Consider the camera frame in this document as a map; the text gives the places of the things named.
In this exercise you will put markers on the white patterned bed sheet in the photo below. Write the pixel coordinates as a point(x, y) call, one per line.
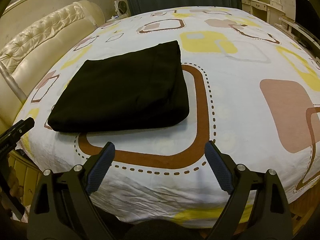
point(251, 90)

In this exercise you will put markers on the left hand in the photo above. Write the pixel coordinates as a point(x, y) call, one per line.
point(16, 190)

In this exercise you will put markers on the cream tufted headboard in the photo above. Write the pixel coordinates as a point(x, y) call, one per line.
point(28, 57)

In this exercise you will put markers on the black pants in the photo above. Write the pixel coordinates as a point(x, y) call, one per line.
point(143, 89)

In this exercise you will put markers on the black wall television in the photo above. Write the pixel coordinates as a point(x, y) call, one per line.
point(307, 17)

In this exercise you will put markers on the small bedside fan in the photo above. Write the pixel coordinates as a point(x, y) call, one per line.
point(121, 8)

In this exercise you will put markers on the white vanity dresser with mirror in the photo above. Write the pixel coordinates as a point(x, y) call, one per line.
point(270, 11)

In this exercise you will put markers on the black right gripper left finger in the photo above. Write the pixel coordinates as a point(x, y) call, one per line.
point(62, 208)

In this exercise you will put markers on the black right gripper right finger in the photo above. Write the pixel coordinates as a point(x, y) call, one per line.
point(270, 217)

